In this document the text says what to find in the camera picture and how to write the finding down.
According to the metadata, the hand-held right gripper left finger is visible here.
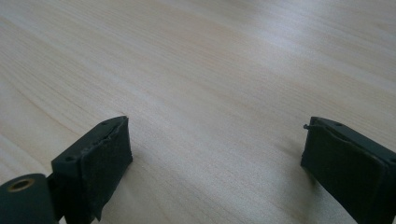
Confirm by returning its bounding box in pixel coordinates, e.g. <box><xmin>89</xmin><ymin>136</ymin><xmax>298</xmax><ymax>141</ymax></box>
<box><xmin>47</xmin><ymin>116</ymin><xmax>134</xmax><ymax>224</ymax></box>

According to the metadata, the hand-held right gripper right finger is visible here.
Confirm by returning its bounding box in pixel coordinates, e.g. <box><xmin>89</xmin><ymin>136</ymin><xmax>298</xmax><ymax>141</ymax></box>
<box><xmin>300</xmin><ymin>116</ymin><xmax>396</xmax><ymax>224</ymax></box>

